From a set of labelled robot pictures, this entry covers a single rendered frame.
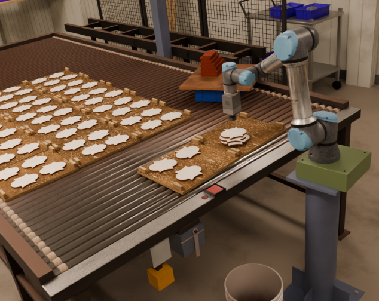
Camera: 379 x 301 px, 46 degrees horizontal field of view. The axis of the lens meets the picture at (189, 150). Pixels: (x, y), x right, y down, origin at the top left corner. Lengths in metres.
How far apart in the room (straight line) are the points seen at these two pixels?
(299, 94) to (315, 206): 0.63
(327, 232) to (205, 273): 0.95
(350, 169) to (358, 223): 1.31
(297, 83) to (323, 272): 1.11
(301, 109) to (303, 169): 0.35
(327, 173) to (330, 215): 0.29
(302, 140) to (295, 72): 0.30
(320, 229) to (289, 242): 0.83
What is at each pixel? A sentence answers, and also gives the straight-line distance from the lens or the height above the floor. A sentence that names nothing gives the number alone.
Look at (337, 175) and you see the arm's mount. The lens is 2.19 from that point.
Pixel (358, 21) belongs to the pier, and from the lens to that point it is 5.71.
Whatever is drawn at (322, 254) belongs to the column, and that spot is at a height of 0.41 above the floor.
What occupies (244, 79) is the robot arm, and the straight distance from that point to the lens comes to 2.27.
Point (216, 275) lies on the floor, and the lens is 3.04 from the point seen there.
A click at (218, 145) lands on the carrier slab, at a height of 0.94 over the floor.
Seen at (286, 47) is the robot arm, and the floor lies 1.55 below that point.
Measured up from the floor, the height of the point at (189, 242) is 0.78.
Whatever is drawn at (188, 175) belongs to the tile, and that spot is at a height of 0.95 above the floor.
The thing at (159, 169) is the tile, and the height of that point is 0.95.
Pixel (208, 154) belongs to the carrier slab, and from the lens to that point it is 2.42.
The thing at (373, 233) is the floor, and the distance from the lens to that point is 3.41.
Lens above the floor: 2.09
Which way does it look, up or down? 28 degrees down
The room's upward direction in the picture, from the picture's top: 7 degrees counter-clockwise
